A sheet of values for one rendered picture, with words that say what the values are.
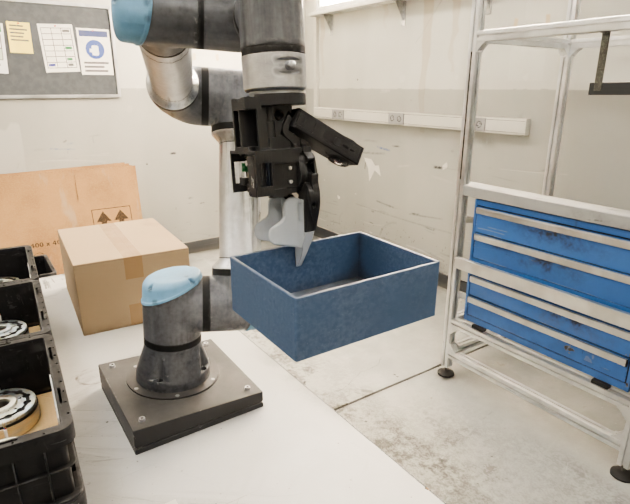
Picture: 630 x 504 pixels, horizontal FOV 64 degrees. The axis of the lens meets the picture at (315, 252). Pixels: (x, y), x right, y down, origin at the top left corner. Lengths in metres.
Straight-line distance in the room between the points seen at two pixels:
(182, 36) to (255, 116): 0.15
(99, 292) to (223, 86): 0.68
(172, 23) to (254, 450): 0.71
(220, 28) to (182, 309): 0.54
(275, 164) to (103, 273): 0.92
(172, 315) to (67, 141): 3.08
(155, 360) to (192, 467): 0.23
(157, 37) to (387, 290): 0.42
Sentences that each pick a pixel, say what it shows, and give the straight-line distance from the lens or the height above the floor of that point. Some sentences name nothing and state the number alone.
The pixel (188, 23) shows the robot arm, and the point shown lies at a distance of 0.70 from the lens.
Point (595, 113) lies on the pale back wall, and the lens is 2.95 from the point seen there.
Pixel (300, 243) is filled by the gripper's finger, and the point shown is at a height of 1.15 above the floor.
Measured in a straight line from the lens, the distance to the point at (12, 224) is 3.85.
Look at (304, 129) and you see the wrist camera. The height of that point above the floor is 1.28.
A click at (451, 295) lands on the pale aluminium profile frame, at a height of 0.42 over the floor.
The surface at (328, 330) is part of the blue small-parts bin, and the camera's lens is 0.53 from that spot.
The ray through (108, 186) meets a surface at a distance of 3.93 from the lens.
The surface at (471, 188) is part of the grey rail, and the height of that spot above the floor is 0.93.
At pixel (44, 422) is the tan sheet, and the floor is 0.83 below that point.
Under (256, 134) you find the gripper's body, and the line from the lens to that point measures 0.62.
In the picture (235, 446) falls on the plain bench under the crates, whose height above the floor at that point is 0.70.
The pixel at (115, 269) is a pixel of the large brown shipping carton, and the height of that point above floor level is 0.87.
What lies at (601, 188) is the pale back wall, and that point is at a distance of 2.95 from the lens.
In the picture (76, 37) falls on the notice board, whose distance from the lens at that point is 4.03.
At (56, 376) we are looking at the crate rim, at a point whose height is 0.93.
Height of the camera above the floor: 1.33
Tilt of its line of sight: 18 degrees down
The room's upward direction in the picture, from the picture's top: straight up
